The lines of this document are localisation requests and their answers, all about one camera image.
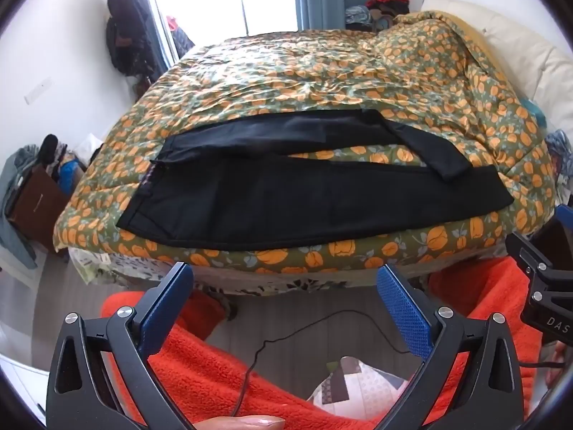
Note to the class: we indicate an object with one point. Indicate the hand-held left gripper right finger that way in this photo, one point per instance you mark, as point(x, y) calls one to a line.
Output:
point(405, 313)

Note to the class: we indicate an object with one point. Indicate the leaf print bed sheet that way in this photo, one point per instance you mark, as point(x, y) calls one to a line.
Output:
point(179, 280)

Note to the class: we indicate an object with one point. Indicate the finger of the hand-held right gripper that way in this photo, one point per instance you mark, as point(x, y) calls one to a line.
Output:
point(530, 253)

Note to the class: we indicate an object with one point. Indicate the black hanging coat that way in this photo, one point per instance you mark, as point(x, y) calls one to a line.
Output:
point(127, 31)

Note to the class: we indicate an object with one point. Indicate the red cloth pile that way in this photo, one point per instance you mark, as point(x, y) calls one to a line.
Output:
point(387, 1)

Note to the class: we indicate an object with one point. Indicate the brown wooden nightstand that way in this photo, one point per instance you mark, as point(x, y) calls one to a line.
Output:
point(38, 206)

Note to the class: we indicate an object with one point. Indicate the white wall plate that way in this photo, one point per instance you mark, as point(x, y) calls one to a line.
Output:
point(38, 91)

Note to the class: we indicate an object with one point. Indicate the cream pillow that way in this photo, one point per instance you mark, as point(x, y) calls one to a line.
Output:
point(528, 49)

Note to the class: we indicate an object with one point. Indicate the blue-grey patterned cloth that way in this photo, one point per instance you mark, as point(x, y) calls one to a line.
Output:
point(358, 15)

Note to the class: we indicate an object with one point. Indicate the patchwork slipper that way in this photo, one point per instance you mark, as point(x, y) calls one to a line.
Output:
point(358, 389)

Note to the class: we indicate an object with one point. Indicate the black pants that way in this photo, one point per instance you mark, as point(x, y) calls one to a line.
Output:
point(291, 201)

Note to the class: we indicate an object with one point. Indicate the green orange floral blanket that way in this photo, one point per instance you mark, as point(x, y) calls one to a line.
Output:
point(313, 67)

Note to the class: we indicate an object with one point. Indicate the orange fleece clothing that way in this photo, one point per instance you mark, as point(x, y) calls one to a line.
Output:
point(201, 367)

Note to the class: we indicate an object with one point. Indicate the red and dark clothes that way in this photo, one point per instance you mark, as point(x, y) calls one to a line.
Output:
point(181, 38)

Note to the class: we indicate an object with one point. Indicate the grey-blue garment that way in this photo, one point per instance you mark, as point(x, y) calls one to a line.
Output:
point(15, 233)

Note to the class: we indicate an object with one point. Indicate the person's left hand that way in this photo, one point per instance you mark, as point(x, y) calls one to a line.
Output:
point(244, 423)

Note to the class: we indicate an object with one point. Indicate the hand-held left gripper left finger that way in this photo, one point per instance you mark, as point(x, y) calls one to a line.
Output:
point(166, 309)

